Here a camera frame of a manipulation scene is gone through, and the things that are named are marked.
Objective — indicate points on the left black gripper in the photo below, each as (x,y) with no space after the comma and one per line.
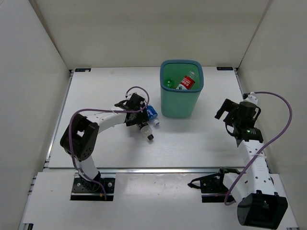
(142,117)

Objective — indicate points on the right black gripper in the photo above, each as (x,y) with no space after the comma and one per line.
(229,106)

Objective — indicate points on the blue label clear bottle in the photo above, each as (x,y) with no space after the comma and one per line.
(152,115)

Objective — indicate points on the small pepsi bottle black cap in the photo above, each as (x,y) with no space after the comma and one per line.
(146,131)

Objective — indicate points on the green plastic soda bottle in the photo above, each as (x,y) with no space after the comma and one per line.
(169,83)

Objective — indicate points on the red label water bottle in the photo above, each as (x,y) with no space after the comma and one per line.
(187,82)

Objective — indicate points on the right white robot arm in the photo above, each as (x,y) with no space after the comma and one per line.
(258,202)

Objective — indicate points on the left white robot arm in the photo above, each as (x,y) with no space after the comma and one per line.
(80,136)

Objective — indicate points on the teal plastic bin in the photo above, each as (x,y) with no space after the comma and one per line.
(179,103)

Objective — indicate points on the right blue table sticker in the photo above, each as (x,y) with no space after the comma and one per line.
(224,68)

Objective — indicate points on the blue table sticker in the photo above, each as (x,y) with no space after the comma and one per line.
(224,68)
(82,70)

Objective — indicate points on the left blue table sticker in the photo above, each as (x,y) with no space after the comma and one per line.
(82,70)

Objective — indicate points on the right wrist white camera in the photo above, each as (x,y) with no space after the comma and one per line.
(250,97)

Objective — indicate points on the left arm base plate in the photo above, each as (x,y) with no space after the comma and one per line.
(83,191)

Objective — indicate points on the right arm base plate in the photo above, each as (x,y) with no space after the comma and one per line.
(212,190)

